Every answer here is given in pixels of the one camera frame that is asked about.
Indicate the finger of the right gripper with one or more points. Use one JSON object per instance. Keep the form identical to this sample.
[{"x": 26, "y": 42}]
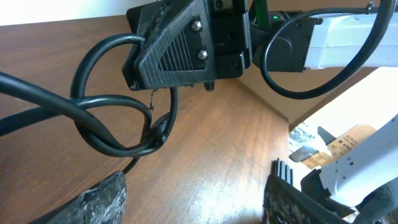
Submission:
[{"x": 178, "y": 49}]

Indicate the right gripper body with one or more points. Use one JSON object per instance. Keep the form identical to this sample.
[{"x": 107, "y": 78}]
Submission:
[{"x": 230, "y": 32}]

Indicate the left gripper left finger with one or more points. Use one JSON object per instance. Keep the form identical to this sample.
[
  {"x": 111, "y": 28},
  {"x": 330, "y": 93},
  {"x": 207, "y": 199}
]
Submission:
[{"x": 103, "y": 203}]

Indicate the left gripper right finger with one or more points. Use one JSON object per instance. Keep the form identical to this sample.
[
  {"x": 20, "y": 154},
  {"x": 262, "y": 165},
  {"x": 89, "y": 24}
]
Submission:
[{"x": 283, "y": 203}]

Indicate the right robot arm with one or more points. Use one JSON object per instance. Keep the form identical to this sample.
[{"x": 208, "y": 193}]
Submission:
[{"x": 314, "y": 42}]

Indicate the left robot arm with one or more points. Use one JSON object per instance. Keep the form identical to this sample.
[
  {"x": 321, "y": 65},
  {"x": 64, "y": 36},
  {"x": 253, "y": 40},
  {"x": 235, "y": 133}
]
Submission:
[{"x": 365, "y": 176}]

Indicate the cardboard box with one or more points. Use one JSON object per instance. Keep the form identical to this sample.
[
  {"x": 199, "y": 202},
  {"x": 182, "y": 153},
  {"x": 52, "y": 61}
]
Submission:
[{"x": 340, "y": 146}]

